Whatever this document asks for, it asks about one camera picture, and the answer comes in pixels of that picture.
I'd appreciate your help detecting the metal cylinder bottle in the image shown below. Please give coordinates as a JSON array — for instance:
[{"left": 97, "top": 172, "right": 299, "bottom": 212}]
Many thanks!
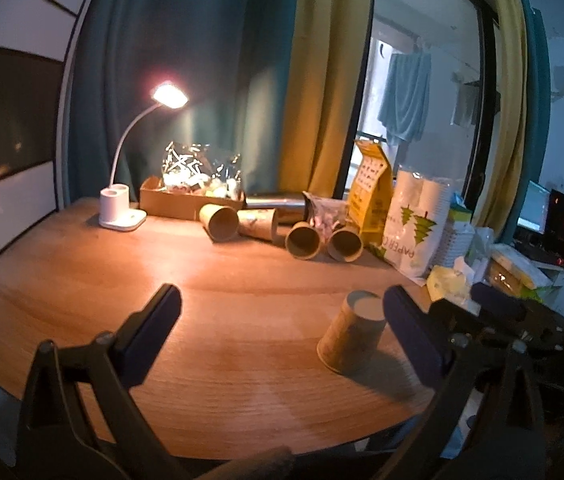
[{"left": 245, "top": 194, "right": 309, "bottom": 225}]

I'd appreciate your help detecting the white paper cup package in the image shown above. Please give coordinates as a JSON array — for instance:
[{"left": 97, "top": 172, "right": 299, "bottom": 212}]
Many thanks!
[{"left": 368, "top": 165, "right": 456, "bottom": 282}]

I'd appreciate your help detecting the teal curtain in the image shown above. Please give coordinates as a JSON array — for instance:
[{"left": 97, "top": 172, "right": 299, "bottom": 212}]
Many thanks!
[
  {"left": 514, "top": 0, "right": 552, "bottom": 211},
  {"left": 64, "top": 0, "right": 303, "bottom": 208}
]

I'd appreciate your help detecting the yellow paper bag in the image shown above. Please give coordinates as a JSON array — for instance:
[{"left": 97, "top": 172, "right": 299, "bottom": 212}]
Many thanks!
[{"left": 346, "top": 138, "right": 394, "bottom": 247}]

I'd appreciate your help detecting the yellow curtain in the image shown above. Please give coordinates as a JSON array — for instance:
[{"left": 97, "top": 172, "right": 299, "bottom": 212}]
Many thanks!
[
  {"left": 474, "top": 0, "right": 530, "bottom": 233},
  {"left": 277, "top": 0, "right": 377, "bottom": 201}
]

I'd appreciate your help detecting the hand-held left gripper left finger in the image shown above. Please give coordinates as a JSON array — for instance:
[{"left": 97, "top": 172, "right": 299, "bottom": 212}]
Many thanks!
[{"left": 16, "top": 283, "right": 193, "bottom": 480}]

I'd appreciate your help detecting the computer monitor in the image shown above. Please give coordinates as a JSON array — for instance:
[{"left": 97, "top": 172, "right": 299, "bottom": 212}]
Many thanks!
[{"left": 516, "top": 180, "right": 552, "bottom": 235}]

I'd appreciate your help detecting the clear plastic bag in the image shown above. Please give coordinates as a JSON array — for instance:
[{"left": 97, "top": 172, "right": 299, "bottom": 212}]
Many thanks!
[{"left": 163, "top": 141, "right": 243, "bottom": 198}]

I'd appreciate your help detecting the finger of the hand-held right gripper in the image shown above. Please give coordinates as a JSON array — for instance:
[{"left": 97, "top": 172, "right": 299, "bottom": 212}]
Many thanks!
[{"left": 470, "top": 282, "right": 528, "bottom": 322}]

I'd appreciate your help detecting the yellow wrapped packet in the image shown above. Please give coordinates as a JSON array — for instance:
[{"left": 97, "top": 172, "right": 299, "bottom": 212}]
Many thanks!
[{"left": 488, "top": 246, "right": 555, "bottom": 303}]

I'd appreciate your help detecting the small crinkled plastic bag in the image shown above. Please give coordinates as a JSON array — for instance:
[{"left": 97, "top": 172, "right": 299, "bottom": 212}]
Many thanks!
[{"left": 303, "top": 191, "right": 351, "bottom": 242}]

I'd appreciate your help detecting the green tissue box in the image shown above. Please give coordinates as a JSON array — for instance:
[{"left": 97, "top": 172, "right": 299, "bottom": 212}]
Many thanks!
[{"left": 448, "top": 204, "right": 473, "bottom": 228}]

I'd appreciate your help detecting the cardboard box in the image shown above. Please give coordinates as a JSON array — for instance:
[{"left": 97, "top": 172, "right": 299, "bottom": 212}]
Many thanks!
[{"left": 139, "top": 175, "right": 247, "bottom": 222}]

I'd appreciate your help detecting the hanging light blue cloth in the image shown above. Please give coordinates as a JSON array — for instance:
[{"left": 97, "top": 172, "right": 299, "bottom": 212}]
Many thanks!
[{"left": 378, "top": 49, "right": 433, "bottom": 144}]

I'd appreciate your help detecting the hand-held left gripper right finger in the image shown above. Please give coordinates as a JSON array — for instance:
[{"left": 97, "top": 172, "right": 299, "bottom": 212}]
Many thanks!
[{"left": 383, "top": 285, "right": 548, "bottom": 480}]

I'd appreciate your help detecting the brown paper cup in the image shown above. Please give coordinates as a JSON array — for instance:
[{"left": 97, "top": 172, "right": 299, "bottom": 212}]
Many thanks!
[
  {"left": 326, "top": 226, "right": 364, "bottom": 264},
  {"left": 285, "top": 221, "right": 323, "bottom": 261},
  {"left": 317, "top": 291, "right": 387, "bottom": 376},
  {"left": 199, "top": 203, "right": 240, "bottom": 243},
  {"left": 237, "top": 208, "right": 279, "bottom": 242}
]

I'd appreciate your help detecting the crumpled yellow paper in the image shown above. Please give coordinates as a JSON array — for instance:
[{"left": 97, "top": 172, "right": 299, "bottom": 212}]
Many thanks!
[{"left": 426, "top": 264, "right": 475, "bottom": 307}]

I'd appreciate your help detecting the white desk lamp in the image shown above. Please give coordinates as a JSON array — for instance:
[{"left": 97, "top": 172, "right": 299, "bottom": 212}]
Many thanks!
[{"left": 99, "top": 82, "right": 190, "bottom": 233}]

